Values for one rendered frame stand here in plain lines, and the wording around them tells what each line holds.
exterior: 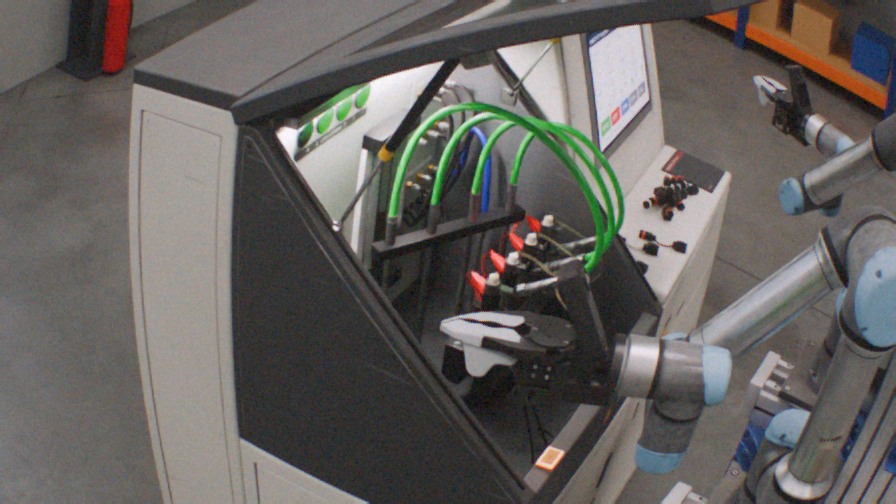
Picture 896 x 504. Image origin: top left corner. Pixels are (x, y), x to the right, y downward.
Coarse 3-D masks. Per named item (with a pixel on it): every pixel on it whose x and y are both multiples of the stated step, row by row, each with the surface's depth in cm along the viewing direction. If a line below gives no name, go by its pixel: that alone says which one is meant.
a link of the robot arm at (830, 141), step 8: (824, 128) 202; (832, 128) 202; (816, 136) 204; (824, 136) 202; (832, 136) 200; (840, 136) 199; (816, 144) 205; (824, 144) 202; (832, 144) 200; (840, 144) 198; (848, 144) 197; (824, 152) 203; (832, 152) 200; (824, 160) 203
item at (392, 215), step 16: (448, 112) 193; (496, 112) 189; (512, 112) 188; (528, 128) 187; (416, 144) 199; (400, 176) 203; (576, 176) 187; (400, 192) 206; (592, 192) 188; (592, 208) 188; (592, 256) 193
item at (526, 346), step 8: (488, 336) 129; (488, 344) 130; (496, 344) 129; (504, 344) 128; (512, 344) 129; (520, 344) 129; (528, 344) 129; (504, 352) 129; (512, 352) 129; (520, 352) 128; (528, 352) 128; (536, 352) 128; (544, 352) 128; (520, 360) 128; (528, 360) 129
